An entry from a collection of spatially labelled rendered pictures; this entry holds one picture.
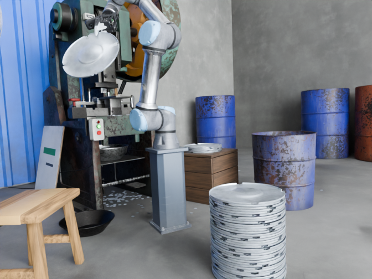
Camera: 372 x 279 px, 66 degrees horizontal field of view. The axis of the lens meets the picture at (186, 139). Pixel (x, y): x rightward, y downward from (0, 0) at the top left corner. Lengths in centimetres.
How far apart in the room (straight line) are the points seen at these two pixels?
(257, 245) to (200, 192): 103
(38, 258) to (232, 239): 66
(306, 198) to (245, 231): 99
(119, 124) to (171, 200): 76
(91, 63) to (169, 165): 64
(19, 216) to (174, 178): 79
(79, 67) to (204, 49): 364
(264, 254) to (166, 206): 65
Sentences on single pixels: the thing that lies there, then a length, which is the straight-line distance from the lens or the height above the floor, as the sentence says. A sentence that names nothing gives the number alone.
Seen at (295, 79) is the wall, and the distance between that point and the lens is 486.
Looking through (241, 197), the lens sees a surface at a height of 31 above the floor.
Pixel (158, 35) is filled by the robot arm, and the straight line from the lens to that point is 140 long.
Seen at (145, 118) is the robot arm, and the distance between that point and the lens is 144.
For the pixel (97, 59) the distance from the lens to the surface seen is 144.
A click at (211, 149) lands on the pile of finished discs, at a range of 207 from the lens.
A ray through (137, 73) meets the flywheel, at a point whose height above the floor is 100.
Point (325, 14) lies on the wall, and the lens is 486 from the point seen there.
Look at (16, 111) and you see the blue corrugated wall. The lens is 323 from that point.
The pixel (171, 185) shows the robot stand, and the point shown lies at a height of 26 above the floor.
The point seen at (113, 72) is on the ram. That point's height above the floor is 96.
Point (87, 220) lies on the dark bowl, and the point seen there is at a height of 2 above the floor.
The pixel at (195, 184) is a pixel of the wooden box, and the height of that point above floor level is 13.
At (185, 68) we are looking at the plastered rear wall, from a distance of 454.
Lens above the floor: 63
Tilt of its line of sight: 5 degrees down
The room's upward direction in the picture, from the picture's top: 2 degrees counter-clockwise
